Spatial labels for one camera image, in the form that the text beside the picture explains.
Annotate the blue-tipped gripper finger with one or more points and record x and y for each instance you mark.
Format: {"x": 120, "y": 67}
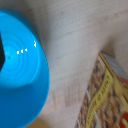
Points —
{"x": 1, "y": 50}

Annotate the blue plastic bowl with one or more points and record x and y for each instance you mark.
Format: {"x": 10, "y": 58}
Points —
{"x": 23, "y": 73}

